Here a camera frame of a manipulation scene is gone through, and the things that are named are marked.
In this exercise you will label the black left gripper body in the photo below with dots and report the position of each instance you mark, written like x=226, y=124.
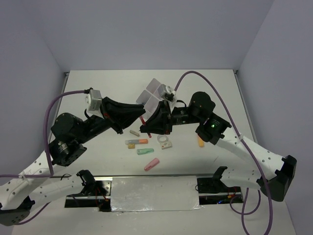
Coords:
x=97, y=126

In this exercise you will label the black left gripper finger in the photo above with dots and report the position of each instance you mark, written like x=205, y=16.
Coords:
x=122, y=119
x=111, y=108

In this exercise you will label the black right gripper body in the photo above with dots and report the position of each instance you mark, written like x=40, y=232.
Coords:
x=182, y=115

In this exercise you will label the beige eraser stick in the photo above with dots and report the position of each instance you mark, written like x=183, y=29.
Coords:
x=134, y=133

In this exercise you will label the red pencil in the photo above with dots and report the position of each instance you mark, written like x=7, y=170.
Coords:
x=143, y=128

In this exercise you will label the small yellow eraser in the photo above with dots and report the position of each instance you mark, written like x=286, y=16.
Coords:
x=131, y=146

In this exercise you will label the orange highlighter with clear cap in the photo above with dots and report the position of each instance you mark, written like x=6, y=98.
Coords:
x=136, y=141

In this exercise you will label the green highlighter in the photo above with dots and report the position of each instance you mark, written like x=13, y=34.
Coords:
x=144, y=151

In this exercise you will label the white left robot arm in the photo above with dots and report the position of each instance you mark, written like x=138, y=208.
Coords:
x=20, y=196

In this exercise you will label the white six-compartment organizer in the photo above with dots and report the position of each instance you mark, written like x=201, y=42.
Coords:
x=151, y=96

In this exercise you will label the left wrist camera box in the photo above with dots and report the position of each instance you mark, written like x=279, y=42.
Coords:
x=94, y=101

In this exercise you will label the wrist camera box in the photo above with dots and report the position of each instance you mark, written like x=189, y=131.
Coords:
x=168, y=94
x=94, y=101

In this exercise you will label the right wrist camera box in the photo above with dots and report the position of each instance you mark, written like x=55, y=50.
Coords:
x=168, y=94

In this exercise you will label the metal table rail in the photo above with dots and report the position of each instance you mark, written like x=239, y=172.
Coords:
x=154, y=175

